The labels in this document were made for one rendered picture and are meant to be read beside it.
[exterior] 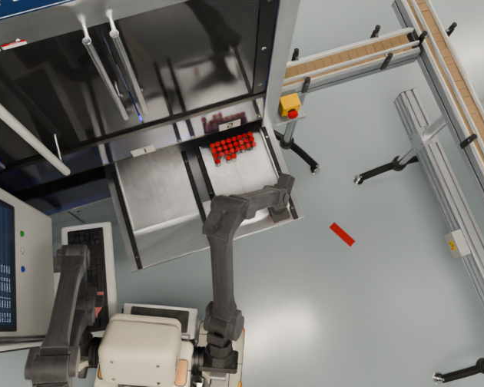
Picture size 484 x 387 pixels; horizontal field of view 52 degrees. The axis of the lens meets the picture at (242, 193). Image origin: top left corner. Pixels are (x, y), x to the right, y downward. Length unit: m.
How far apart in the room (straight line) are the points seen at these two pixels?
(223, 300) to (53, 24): 0.82
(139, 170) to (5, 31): 0.98
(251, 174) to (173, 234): 0.39
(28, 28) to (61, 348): 0.71
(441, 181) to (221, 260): 1.44
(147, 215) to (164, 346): 0.70
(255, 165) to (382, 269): 1.20
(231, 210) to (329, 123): 1.85
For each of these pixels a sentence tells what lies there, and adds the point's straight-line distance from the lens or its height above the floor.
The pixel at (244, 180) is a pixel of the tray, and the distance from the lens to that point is 1.96.
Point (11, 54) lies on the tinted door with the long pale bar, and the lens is 1.26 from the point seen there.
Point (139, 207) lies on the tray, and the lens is 1.97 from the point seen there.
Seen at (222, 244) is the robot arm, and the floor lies 1.51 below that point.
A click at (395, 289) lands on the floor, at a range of 2.91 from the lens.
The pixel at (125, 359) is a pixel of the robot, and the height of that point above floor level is 1.38.
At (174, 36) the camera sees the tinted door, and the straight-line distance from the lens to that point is 1.31.
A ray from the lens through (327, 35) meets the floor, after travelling 3.34.
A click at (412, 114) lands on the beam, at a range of 2.58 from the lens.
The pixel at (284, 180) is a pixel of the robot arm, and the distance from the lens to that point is 1.72.
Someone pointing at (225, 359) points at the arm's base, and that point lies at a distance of 1.54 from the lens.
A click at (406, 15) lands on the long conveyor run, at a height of 0.92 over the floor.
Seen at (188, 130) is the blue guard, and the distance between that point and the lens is 1.82.
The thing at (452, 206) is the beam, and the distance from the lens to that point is 2.49.
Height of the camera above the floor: 2.76
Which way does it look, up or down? 75 degrees down
